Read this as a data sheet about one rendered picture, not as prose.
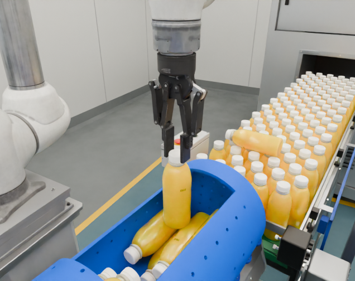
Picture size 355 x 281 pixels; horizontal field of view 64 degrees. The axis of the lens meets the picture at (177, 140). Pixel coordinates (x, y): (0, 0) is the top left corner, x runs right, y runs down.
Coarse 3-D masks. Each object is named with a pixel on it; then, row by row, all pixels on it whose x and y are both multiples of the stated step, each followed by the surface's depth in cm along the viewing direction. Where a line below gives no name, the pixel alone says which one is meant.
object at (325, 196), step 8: (352, 136) 187; (344, 144) 152; (344, 152) 146; (336, 160) 137; (336, 168) 131; (328, 176) 125; (336, 176) 142; (328, 184) 120; (336, 184) 211; (320, 192) 114; (328, 192) 117; (320, 200) 111; (328, 200) 218; (320, 216) 118; (312, 232) 97; (272, 264) 107; (288, 272) 104; (296, 272) 85; (288, 280) 131; (296, 280) 128
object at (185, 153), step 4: (180, 136) 60; (180, 140) 60; (184, 140) 61; (180, 144) 61; (184, 144) 61; (180, 148) 61; (184, 148) 61; (180, 152) 62; (184, 152) 62; (188, 152) 63; (180, 156) 62; (184, 156) 62; (188, 156) 64; (180, 160) 63; (184, 160) 63
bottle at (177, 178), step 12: (168, 168) 65; (180, 168) 64; (168, 180) 65; (180, 180) 64; (168, 192) 66; (180, 192) 65; (168, 204) 68; (180, 204) 67; (168, 216) 70; (180, 216) 69; (180, 228) 71
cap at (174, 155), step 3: (171, 150) 66; (174, 150) 66; (177, 150) 66; (171, 153) 64; (174, 153) 64; (177, 153) 64; (171, 156) 63; (174, 156) 63; (177, 156) 63; (171, 159) 64; (174, 159) 63; (177, 159) 63; (171, 162) 64; (174, 162) 64; (177, 162) 64
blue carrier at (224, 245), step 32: (160, 192) 78; (192, 192) 81; (224, 192) 74; (256, 192) 69; (128, 224) 70; (224, 224) 58; (256, 224) 66; (96, 256) 64; (192, 256) 50; (224, 256) 55
